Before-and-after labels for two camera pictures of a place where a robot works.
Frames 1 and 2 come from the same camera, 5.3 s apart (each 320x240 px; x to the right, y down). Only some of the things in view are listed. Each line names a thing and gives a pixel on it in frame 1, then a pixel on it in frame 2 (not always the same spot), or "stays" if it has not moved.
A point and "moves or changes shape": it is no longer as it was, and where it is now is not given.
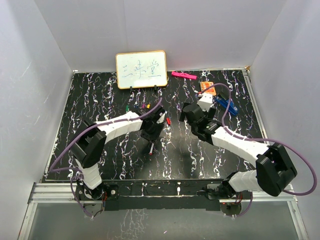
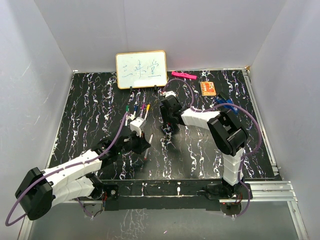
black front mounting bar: (129, 194) stays
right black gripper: (210, 114) → (166, 120)
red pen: (151, 149) moves or changes shape
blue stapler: (232, 108) stays
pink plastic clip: (184, 75) stays
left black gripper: (153, 137) → (143, 144)
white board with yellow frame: (141, 69) stays
